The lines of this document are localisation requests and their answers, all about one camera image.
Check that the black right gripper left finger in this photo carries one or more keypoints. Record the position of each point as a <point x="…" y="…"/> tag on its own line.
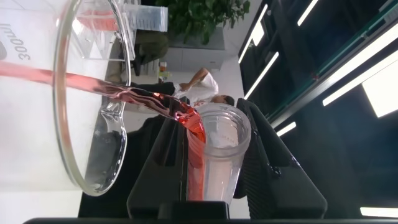
<point x="161" y="174"/>

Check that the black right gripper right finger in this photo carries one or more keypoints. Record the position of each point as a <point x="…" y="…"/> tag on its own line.
<point x="280" y="186"/>

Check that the red pigment test tube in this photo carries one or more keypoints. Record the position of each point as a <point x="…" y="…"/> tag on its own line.
<point x="224" y="149"/>

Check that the clear glass beaker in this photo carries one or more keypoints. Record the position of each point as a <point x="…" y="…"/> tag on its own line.
<point x="31" y="124"/>

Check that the person in white shirt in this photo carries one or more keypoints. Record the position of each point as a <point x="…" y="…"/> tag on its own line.
<point x="199" y="87"/>

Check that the grey metal cabinet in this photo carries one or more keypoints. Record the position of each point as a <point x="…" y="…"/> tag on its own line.
<point x="199" y="56"/>

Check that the green potted plant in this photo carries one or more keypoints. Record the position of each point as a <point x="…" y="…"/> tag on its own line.
<point x="202" y="15"/>

